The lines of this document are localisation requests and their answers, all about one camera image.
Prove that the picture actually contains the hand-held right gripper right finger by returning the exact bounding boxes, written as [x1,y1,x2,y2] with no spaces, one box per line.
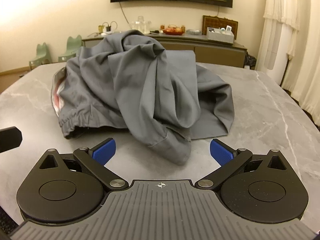
[195,139,290,192]

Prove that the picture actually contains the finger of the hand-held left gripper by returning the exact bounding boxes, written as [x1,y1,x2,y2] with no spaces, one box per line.
[0,127,22,153]

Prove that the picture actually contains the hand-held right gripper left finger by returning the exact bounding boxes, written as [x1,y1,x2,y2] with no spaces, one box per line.
[37,138,129,192]

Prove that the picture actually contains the grey pants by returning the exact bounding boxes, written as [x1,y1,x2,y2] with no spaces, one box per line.
[51,29,235,166]

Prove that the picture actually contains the green plastic chair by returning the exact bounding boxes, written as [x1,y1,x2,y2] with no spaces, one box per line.
[58,35,83,62]
[28,42,52,70]

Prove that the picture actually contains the black bag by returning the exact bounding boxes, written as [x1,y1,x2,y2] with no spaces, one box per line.
[244,52,257,70]

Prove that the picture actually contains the long grey brown sideboard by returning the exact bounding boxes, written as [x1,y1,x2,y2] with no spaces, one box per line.
[82,32,248,68]

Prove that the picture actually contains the grey organizer box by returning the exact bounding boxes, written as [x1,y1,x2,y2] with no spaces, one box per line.
[206,26,235,43]

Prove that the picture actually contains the white curtain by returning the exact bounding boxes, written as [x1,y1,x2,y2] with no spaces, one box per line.
[255,0,320,127]

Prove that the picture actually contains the red fruit plate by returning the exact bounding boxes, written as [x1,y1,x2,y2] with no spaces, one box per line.
[162,24,185,35]

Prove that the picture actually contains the brown wooden lattice board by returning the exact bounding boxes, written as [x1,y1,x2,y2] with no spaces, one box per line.
[202,15,238,40]

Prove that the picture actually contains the clear glass cup set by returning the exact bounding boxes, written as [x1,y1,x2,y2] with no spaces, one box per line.
[129,16,153,33]

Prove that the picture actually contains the grey wall cable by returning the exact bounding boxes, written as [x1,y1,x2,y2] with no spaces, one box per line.
[119,2,129,24]

